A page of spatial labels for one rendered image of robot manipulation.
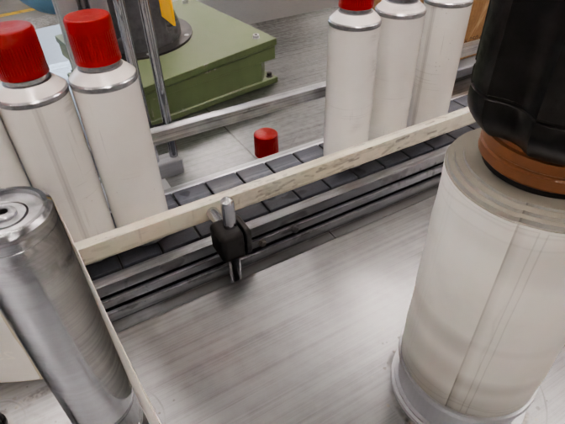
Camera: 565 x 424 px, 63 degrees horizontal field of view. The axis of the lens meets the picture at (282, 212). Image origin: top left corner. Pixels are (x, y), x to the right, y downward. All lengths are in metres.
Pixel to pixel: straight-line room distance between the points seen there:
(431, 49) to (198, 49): 0.41
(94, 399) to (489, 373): 0.21
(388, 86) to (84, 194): 0.33
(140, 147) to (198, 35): 0.50
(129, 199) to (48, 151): 0.08
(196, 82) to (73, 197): 0.41
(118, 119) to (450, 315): 0.28
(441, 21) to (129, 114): 0.35
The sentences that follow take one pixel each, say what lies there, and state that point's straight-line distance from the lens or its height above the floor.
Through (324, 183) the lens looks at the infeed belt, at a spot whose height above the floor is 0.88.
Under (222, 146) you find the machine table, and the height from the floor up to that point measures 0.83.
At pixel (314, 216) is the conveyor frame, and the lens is 0.51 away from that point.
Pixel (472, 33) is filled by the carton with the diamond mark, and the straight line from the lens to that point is 0.95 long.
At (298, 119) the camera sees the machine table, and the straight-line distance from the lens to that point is 0.75.
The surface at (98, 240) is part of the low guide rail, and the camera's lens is 0.43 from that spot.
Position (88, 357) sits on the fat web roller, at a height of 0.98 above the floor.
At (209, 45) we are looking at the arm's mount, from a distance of 0.84.
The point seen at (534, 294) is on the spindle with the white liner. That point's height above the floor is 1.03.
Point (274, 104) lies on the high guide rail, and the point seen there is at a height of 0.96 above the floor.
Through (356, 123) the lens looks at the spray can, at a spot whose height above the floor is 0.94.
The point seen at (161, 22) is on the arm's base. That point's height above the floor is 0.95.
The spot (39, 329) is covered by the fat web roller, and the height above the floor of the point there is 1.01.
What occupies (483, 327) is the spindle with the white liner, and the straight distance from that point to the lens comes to 0.25.
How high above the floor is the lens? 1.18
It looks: 39 degrees down
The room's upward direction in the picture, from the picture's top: 1 degrees counter-clockwise
